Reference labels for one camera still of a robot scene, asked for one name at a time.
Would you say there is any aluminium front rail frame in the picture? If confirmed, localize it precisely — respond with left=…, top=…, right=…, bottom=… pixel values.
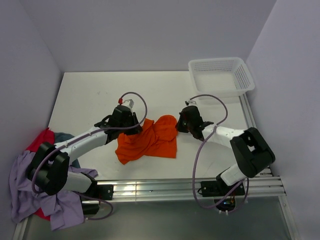
left=13, top=176, right=300, bottom=240

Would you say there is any orange t shirt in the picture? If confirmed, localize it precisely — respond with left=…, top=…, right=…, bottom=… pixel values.
left=115, top=114, right=178, bottom=165

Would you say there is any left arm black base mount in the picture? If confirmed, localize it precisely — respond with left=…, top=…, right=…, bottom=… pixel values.
left=80, top=184, right=114, bottom=218

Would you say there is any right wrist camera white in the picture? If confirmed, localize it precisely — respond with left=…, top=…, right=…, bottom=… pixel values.
left=185, top=99, right=197, bottom=106

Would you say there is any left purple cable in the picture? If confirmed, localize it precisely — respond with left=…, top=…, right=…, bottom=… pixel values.
left=31, top=91, right=149, bottom=221

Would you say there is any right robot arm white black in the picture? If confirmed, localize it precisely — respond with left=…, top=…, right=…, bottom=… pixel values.
left=176, top=104, right=276, bottom=195

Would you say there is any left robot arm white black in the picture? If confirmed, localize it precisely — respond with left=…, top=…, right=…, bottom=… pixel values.
left=26, top=99, right=142, bottom=200

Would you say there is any white perforated plastic basket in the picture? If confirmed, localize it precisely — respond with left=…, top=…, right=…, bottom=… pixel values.
left=188, top=57, right=255, bottom=98

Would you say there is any teal blue t shirt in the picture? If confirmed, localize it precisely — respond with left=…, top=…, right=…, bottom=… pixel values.
left=54, top=132, right=81, bottom=169

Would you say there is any red t shirt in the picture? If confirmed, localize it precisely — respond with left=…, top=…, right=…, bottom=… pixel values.
left=25, top=127, right=55, bottom=152

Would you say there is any lavender t shirt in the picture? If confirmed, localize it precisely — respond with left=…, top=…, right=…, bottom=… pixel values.
left=9, top=150, right=85, bottom=231

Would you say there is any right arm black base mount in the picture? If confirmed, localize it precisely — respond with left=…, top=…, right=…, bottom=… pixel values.
left=197, top=179, right=249, bottom=213

